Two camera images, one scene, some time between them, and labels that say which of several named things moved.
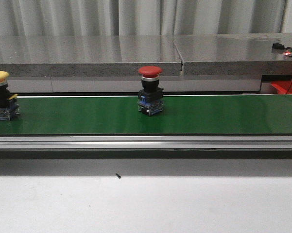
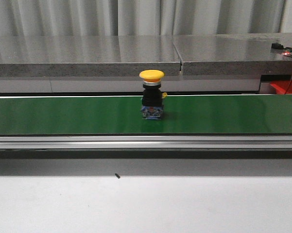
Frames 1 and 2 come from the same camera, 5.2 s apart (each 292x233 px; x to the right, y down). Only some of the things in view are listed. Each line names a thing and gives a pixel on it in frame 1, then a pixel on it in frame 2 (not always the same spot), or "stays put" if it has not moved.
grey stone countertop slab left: x=85 y=55 stays put
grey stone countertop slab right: x=238 y=55 stays put
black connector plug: x=278 y=45 stays put
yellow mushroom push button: x=2 y=107 to x=152 y=96
